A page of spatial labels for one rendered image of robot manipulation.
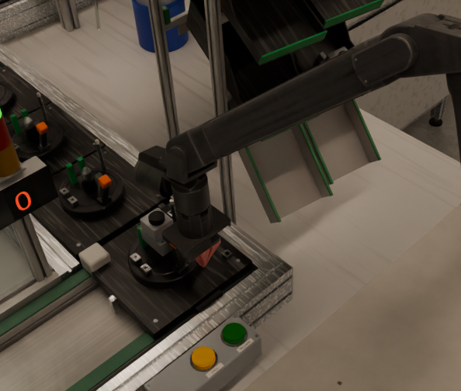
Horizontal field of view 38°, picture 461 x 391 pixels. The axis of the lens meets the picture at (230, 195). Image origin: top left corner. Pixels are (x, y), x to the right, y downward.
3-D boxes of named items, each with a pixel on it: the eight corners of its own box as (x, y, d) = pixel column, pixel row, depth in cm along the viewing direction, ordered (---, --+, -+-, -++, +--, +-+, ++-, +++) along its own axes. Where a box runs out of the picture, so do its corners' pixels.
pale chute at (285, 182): (323, 197, 136) (333, 195, 132) (270, 223, 132) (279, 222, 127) (267, 71, 135) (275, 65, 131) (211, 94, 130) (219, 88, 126)
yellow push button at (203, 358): (220, 362, 114) (220, 355, 112) (202, 376, 112) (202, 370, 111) (205, 347, 116) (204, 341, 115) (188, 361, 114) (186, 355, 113)
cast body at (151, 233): (181, 244, 124) (176, 219, 119) (162, 257, 122) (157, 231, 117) (154, 221, 129) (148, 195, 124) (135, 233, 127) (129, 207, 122)
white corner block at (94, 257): (113, 266, 131) (109, 253, 128) (94, 279, 129) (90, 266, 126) (100, 254, 133) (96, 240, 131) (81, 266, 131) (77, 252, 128)
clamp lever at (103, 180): (110, 198, 138) (112, 180, 131) (102, 203, 137) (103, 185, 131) (100, 186, 139) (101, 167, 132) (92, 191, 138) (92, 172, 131)
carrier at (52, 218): (171, 202, 143) (164, 158, 134) (77, 262, 132) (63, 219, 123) (109, 150, 156) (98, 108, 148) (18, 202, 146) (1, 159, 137)
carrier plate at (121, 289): (253, 267, 129) (252, 260, 127) (154, 340, 118) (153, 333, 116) (176, 205, 142) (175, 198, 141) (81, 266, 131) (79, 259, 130)
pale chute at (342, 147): (370, 162, 143) (381, 159, 139) (321, 186, 138) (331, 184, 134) (317, 43, 141) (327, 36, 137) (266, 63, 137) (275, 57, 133)
